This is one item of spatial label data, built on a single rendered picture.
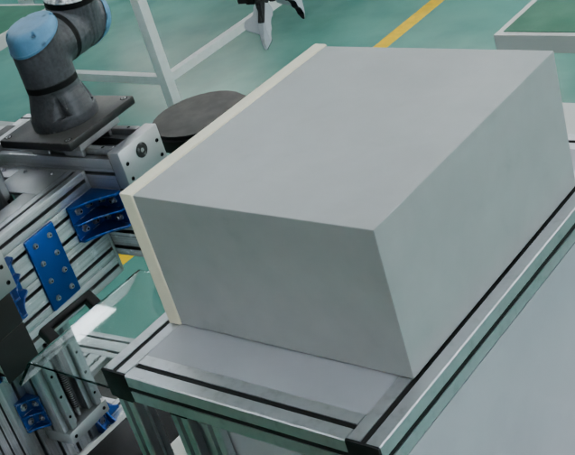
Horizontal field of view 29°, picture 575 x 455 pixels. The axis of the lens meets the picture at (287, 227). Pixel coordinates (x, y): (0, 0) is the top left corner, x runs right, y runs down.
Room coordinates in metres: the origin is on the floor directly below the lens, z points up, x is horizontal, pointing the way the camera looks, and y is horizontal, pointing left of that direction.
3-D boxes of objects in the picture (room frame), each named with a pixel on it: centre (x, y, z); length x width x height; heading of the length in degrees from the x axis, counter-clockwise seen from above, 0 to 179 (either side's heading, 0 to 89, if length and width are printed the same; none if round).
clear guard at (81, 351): (1.41, 0.25, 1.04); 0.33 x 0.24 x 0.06; 44
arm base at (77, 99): (2.40, 0.40, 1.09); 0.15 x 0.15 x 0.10
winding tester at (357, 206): (1.31, -0.10, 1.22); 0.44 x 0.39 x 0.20; 134
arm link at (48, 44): (2.41, 0.39, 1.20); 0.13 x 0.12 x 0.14; 144
